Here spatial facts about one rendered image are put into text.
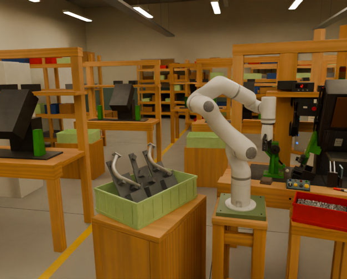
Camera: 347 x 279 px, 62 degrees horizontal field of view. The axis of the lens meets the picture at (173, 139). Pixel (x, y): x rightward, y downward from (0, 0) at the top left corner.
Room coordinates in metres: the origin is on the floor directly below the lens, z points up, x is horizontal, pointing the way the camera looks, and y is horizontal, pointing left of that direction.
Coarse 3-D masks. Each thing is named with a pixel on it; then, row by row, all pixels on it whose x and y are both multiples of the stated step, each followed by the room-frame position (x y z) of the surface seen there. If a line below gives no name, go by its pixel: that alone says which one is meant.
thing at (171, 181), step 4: (144, 152) 2.14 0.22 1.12; (144, 156) 2.12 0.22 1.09; (148, 164) 2.10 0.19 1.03; (160, 164) 2.18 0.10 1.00; (152, 168) 2.10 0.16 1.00; (152, 172) 2.08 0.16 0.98; (156, 172) 2.11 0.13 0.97; (160, 172) 2.14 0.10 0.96; (152, 176) 2.07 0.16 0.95; (156, 176) 2.09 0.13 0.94; (160, 176) 2.12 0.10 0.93; (172, 176) 2.12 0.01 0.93; (160, 180) 2.06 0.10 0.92; (164, 180) 2.04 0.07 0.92; (168, 180) 2.07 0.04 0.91; (172, 180) 2.10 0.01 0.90; (176, 180) 2.13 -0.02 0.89; (164, 184) 2.04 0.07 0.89; (168, 184) 2.05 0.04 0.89; (172, 184) 2.08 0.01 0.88; (176, 184) 2.10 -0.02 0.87; (164, 188) 2.04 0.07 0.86
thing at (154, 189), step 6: (132, 156) 1.96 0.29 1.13; (132, 162) 1.96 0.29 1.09; (138, 168) 1.98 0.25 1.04; (144, 168) 2.03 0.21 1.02; (150, 174) 2.05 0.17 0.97; (138, 180) 1.93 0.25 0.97; (144, 180) 1.98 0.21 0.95; (144, 186) 1.96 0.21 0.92; (150, 186) 1.92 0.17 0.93; (156, 186) 1.97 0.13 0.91; (150, 192) 1.91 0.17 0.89; (156, 192) 1.95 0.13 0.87
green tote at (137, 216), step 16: (176, 176) 2.15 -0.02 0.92; (192, 176) 2.05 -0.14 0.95; (96, 192) 1.81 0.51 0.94; (112, 192) 1.93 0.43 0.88; (160, 192) 1.73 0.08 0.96; (176, 192) 1.85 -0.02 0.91; (192, 192) 1.99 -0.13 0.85; (96, 208) 1.82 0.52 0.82; (112, 208) 1.71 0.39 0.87; (128, 208) 1.61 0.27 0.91; (144, 208) 1.61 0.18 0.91; (160, 208) 1.72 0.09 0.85; (176, 208) 1.85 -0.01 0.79; (128, 224) 1.62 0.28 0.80; (144, 224) 1.60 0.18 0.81
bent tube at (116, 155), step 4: (116, 156) 1.88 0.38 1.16; (120, 156) 1.90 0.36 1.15; (116, 160) 1.86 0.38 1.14; (112, 164) 1.83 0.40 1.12; (112, 168) 1.82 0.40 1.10; (116, 172) 1.81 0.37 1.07; (116, 176) 1.80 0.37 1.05; (120, 176) 1.81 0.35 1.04; (128, 180) 1.84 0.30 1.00; (132, 184) 1.85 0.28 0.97; (136, 184) 1.86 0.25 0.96
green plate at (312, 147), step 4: (316, 132) 2.05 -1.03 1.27; (312, 136) 2.12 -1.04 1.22; (316, 136) 2.06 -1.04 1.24; (312, 140) 2.07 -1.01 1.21; (316, 140) 2.06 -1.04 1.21; (308, 144) 2.15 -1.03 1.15; (312, 144) 2.06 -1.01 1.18; (316, 144) 2.06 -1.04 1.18; (308, 148) 2.10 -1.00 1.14; (312, 148) 2.07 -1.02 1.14; (316, 148) 2.06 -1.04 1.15; (308, 152) 2.07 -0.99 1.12; (312, 152) 2.07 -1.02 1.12; (316, 152) 2.06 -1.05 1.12
